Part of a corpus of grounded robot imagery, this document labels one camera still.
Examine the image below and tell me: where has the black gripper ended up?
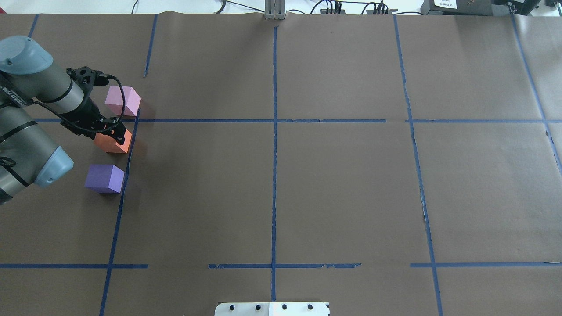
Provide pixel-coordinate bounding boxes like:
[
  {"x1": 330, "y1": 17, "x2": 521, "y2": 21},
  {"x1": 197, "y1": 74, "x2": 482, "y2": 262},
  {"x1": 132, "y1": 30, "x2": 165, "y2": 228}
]
[{"x1": 61, "y1": 98, "x2": 128, "y2": 145}]

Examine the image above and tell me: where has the orange foam block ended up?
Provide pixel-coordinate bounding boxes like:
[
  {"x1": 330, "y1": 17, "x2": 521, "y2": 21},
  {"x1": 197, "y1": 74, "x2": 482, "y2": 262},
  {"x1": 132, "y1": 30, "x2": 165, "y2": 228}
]
[{"x1": 94, "y1": 129, "x2": 132, "y2": 154}]

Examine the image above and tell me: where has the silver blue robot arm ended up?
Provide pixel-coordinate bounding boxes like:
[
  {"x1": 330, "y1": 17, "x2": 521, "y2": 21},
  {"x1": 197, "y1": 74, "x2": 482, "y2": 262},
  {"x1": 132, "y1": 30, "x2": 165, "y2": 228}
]
[{"x1": 0, "y1": 36, "x2": 127, "y2": 204}]

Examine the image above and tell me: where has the light pink foam block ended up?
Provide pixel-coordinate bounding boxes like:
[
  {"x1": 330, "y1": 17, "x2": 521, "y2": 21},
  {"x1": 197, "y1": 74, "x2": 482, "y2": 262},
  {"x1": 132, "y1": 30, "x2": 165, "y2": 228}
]
[{"x1": 104, "y1": 86, "x2": 142, "y2": 116}]

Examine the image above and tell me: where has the dark purple foam block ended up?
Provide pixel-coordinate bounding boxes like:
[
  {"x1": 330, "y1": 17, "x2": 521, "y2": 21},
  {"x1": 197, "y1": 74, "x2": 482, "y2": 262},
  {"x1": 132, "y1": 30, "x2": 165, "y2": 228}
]
[{"x1": 84, "y1": 164, "x2": 125, "y2": 194}]

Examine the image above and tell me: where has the black computer box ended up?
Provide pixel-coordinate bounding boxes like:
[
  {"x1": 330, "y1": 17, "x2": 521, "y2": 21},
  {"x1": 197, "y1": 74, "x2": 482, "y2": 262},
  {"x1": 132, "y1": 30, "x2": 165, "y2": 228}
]
[{"x1": 420, "y1": 0, "x2": 511, "y2": 16}]

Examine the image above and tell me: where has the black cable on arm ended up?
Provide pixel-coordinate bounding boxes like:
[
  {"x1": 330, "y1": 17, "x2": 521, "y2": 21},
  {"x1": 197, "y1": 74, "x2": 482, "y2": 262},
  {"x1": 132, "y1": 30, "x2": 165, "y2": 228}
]
[{"x1": 26, "y1": 75, "x2": 127, "y2": 134}]

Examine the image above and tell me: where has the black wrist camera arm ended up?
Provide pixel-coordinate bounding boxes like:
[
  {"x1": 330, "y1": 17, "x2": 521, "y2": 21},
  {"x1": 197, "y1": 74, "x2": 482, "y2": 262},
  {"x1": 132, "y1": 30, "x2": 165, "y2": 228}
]
[{"x1": 66, "y1": 66, "x2": 110, "y2": 96}]

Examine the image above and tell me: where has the aluminium frame post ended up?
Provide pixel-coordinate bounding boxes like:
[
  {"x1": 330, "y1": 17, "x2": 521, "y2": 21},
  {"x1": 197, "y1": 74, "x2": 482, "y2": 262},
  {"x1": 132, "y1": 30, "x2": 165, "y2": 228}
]
[{"x1": 264, "y1": 0, "x2": 286, "y2": 21}]

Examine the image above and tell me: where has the white pedestal column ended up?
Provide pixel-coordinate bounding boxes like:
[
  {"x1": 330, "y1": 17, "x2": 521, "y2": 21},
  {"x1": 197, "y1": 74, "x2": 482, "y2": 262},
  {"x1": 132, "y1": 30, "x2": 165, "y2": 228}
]
[{"x1": 214, "y1": 302, "x2": 331, "y2": 316}]

